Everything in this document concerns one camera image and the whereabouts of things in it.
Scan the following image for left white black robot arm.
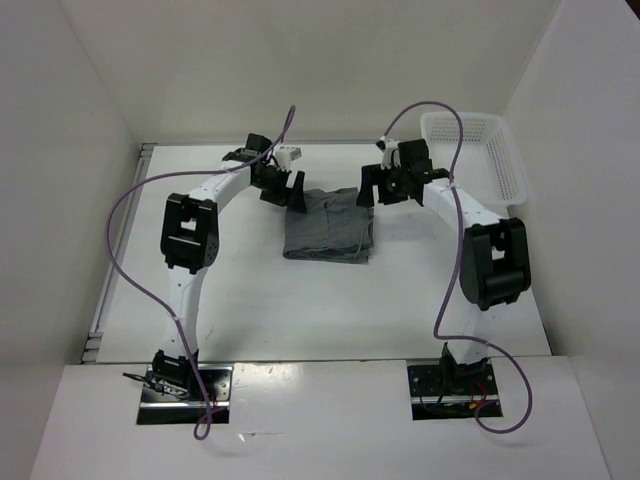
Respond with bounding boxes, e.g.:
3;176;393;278
152;133;306;400

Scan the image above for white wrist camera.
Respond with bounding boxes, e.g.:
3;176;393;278
376;136;401;170
273;145;302;172

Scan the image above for purple cable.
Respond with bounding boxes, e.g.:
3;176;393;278
107;104;297;441
380;101;534;434

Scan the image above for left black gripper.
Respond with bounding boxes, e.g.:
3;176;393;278
252;165;305;212

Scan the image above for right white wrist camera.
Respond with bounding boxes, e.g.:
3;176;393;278
376;136;401;170

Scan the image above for white perforated plastic basket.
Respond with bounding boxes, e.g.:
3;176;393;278
420;111;527;208

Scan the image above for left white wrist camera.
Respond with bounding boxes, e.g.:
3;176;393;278
273;145;302;172

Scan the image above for grey shorts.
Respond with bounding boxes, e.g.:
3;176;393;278
283;188;374;264

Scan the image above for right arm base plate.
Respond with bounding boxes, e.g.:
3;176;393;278
406;361;503;421

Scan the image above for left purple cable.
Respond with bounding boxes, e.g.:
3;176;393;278
107;104;297;441

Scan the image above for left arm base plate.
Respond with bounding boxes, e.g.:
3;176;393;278
136;364;233;426

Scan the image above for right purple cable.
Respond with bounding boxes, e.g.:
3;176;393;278
380;101;534;434

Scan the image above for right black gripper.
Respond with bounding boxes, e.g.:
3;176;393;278
357;161;411;207

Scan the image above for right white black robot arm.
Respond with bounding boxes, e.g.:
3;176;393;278
357;137;531;393

